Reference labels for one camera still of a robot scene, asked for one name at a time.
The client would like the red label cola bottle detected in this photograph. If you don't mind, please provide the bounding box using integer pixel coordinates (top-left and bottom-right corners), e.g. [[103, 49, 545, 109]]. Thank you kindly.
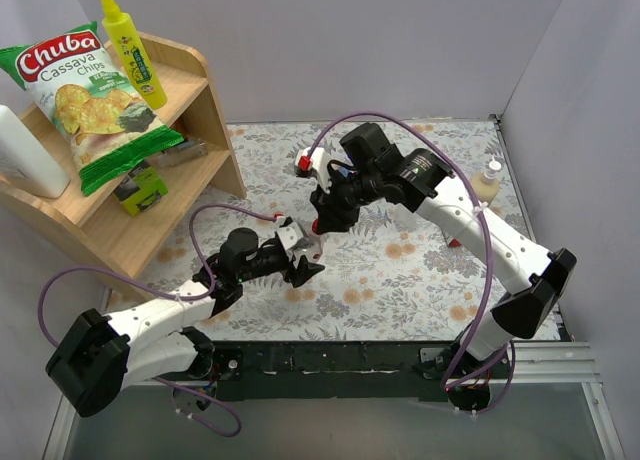
[[293, 232, 324, 264]]

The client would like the clear plastic bottle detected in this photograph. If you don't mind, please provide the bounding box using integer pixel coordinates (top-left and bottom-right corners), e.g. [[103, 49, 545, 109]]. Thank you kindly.
[[394, 206, 420, 231]]

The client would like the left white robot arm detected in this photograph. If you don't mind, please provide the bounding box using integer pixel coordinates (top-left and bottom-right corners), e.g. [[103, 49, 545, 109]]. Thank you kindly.
[[45, 223, 324, 417]]

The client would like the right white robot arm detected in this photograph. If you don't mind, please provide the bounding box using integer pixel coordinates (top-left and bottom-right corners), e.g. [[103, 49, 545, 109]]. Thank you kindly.
[[294, 122, 577, 378]]

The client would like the yellow squeeze bottle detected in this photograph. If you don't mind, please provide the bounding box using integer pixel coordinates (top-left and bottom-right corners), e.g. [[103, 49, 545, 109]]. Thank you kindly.
[[100, 0, 167, 110]]

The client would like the floral table mat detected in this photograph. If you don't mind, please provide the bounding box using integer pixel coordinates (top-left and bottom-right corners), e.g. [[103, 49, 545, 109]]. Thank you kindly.
[[154, 119, 561, 342]]

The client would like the wooden shelf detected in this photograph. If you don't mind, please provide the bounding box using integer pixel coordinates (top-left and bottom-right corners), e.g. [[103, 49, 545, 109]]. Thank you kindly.
[[0, 29, 247, 287]]

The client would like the clear box on shelf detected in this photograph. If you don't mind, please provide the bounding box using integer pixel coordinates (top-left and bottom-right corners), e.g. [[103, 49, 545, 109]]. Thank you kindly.
[[147, 138, 208, 168]]

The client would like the green box on shelf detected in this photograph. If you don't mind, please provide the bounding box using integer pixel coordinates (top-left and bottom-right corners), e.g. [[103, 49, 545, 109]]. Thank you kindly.
[[113, 161, 168, 216]]

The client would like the white plastic container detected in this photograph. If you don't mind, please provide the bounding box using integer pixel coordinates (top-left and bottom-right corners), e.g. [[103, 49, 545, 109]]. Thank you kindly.
[[1, 105, 70, 199]]

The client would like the green cassava chips bag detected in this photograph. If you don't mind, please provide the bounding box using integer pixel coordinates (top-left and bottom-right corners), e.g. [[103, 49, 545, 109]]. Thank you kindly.
[[1, 21, 183, 196]]

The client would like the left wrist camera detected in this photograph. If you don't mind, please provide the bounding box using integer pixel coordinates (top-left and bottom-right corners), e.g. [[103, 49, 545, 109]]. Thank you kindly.
[[276, 216, 304, 252]]

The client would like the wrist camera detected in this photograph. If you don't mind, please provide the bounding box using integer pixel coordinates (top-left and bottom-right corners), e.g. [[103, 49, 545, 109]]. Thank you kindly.
[[276, 216, 304, 252], [294, 147, 340, 193]]

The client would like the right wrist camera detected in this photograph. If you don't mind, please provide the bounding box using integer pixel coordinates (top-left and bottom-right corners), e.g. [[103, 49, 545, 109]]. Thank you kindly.
[[294, 147, 340, 193]]

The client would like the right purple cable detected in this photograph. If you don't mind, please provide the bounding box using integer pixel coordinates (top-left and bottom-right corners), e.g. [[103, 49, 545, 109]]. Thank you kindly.
[[308, 111, 516, 417]]

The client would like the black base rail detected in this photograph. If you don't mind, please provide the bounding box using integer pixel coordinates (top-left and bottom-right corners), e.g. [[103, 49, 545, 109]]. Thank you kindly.
[[154, 329, 521, 411]]

